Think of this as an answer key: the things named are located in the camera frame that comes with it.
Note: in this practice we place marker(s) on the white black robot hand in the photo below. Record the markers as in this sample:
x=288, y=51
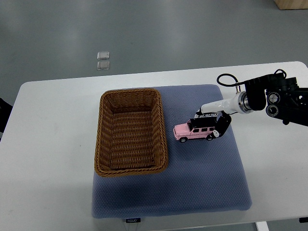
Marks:
x=222, y=111

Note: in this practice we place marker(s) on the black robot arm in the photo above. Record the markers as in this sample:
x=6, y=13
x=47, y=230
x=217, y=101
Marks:
x=279, y=96

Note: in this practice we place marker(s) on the white table leg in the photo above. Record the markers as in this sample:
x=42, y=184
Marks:
x=262, y=226

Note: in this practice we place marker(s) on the black object at left edge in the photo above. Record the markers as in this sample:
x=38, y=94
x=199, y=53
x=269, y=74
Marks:
x=5, y=111

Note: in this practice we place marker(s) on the upper silver floor plate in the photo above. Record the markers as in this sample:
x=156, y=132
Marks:
x=103, y=55

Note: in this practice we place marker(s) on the pink toy car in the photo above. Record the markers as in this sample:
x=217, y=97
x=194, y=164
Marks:
x=194, y=128

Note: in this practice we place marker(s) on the brown wicker basket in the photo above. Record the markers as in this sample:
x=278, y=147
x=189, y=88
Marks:
x=131, y=137

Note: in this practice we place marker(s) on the blue-grey padded mat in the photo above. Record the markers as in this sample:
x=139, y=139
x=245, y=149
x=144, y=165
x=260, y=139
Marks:
x=202, y=176

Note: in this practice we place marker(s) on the wooden box corner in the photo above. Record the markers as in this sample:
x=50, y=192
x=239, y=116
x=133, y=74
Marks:
x=291, y=4

